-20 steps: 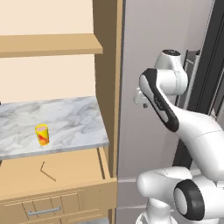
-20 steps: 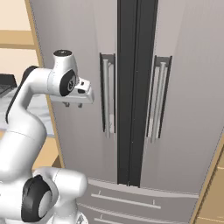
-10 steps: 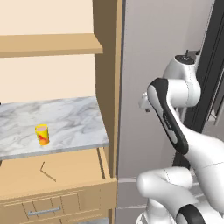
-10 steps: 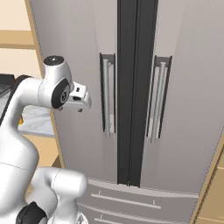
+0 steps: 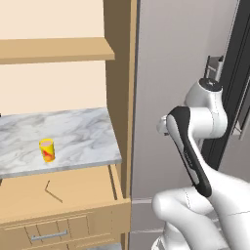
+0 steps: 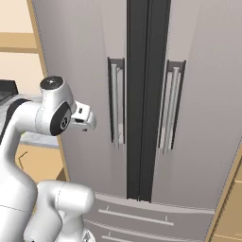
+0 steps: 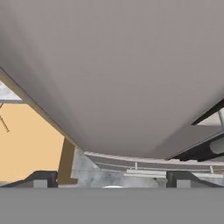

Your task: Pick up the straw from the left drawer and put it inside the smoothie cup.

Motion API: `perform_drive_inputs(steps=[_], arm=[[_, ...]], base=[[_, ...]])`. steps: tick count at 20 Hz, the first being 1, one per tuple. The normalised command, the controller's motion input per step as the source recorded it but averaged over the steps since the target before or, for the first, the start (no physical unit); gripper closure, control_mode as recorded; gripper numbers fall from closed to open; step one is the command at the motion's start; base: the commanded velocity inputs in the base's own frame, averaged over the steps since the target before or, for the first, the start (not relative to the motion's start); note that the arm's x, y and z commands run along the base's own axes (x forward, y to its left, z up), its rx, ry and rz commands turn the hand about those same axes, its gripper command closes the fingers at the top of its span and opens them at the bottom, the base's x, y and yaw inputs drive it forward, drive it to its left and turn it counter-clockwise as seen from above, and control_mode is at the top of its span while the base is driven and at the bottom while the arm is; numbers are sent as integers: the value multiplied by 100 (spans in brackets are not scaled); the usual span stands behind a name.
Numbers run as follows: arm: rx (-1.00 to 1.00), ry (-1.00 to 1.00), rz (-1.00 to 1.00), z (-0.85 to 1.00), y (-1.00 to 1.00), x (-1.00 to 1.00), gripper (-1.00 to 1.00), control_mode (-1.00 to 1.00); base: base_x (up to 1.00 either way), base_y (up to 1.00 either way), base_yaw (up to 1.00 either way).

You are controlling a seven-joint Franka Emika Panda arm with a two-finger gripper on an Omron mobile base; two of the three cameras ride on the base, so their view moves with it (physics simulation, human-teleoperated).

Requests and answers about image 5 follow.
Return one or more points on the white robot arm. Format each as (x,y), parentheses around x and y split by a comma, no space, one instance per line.
(208,114)

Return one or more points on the open wooden drawer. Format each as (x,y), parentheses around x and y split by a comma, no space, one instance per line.
(65,208)

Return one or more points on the tall wooden side panel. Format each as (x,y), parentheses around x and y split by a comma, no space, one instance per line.
(121,81)

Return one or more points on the grey fridge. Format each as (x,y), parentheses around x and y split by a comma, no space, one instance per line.
(175,81)

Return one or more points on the wooden wall shelf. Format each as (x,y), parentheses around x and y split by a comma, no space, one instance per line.
(55,49)

